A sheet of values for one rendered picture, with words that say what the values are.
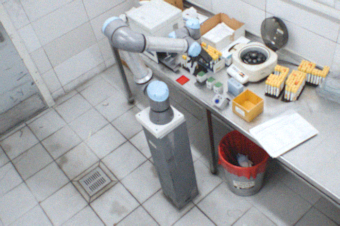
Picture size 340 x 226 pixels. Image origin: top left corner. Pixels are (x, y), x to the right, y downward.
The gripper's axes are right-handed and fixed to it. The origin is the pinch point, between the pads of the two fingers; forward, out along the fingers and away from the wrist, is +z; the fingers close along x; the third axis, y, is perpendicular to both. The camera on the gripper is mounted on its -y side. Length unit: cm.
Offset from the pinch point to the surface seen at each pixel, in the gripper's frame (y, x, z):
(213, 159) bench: -12, 7, 80
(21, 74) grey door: 163, 78, 49
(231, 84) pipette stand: -22.4, -4.7, 2.4
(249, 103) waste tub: -35.5, -6.3, 11.1
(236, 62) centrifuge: -10.1, -21.1, 2.3
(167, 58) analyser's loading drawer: 30.8, 3.8, 5.2
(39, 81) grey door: 163, 67, 66
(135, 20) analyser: 55, 8, -17
